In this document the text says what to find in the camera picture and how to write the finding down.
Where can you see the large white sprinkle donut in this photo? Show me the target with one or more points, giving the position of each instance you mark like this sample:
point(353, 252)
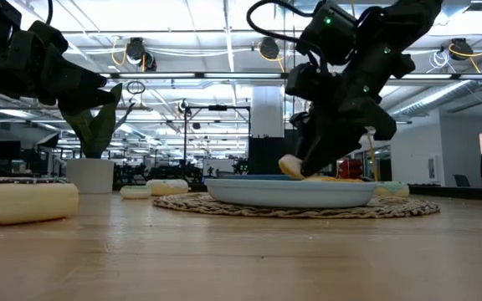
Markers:
point(167, 188)

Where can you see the small pink white donut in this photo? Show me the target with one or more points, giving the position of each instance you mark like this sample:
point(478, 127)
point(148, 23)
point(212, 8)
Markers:
point(289, 165)

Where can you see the round woven placemat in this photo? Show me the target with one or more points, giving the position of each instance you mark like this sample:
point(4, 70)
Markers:
point(191, 205)

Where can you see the red equipment box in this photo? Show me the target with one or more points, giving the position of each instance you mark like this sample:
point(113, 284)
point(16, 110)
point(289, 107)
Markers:
point(351, 169)

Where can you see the white board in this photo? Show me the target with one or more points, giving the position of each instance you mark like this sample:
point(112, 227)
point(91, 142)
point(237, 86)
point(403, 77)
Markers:
point(220, 167)

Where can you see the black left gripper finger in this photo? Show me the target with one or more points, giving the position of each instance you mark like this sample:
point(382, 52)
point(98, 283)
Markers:
point(69, 79)
point(86, 102)

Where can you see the black rig frame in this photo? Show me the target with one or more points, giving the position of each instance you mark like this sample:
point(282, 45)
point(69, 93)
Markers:
point(218, 108)

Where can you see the light blue plate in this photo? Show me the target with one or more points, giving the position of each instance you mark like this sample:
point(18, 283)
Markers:
point(291, 194)

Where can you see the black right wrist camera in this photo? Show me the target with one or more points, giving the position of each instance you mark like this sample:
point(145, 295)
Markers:
point(306, 81)

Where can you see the black cabinet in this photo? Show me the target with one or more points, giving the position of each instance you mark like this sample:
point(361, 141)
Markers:
point(266, 154)

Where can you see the large chocolate frosted donut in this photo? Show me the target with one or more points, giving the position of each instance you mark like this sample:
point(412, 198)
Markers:
point(23, 205)

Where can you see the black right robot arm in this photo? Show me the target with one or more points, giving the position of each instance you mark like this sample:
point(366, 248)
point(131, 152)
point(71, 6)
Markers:
point(404, 25)

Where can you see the dark computer monitor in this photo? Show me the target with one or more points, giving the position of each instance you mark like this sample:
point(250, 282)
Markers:
point(6, 150)

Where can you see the small orange frosted donut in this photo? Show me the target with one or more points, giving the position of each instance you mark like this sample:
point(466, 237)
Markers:
point(345, 180)

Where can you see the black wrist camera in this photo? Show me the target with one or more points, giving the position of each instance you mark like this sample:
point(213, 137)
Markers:
point(306, 81)
point(48, 37)

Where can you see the green leafy plant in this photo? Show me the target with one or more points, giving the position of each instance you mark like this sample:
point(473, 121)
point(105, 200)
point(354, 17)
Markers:
point(98, 134)

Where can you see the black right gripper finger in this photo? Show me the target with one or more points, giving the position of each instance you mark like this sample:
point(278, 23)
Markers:
point(329, 146)
point(299, 125)

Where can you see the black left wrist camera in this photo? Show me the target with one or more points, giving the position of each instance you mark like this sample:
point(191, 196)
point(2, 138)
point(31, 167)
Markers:
point(48, 37)

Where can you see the small yellow frosted donut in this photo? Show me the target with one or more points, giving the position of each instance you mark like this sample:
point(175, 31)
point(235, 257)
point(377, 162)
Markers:
point(316, 178)

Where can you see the black office chair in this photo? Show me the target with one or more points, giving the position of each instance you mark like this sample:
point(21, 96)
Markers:
point(460, 180)

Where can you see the white plant pot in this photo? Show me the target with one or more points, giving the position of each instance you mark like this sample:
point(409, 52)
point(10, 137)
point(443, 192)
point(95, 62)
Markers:
point(90, 175)

